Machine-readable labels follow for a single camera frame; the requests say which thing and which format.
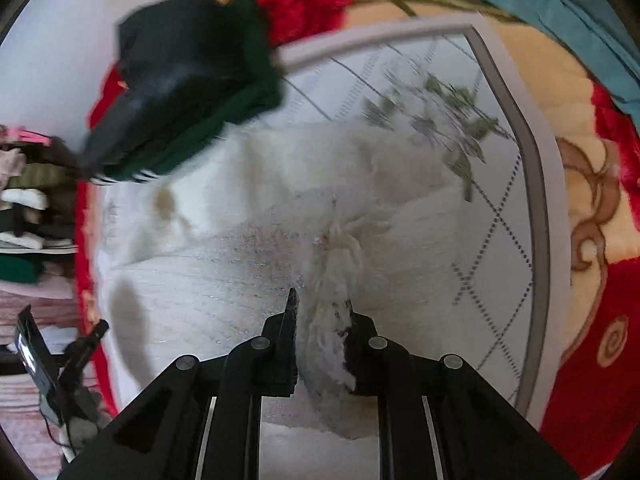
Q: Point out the white leaf print mat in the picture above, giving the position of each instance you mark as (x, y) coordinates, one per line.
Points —
(500, 240)

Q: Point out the shelf of folded clothes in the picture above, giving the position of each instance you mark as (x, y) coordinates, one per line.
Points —
(30, 175)

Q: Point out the white knit sweater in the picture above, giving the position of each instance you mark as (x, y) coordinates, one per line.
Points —
(225, 270)

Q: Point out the teal cloth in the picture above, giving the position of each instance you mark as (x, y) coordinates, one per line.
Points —
(575, 5)

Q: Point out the black phone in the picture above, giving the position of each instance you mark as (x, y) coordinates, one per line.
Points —
(31, 360)

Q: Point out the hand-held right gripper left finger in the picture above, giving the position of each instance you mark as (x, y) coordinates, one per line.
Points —
(289, 330)

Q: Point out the dark green folded garment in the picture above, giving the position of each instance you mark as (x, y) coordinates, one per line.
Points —
(252, 92)

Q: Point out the black folded garment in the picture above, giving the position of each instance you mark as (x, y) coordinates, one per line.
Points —
(175, 60)

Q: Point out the black tripod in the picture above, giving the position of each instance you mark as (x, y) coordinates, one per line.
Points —
(77, 355)

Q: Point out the red floral blanket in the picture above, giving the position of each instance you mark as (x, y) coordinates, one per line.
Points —
(590, 170)

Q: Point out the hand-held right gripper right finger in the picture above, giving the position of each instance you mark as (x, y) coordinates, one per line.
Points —
(356, 340)

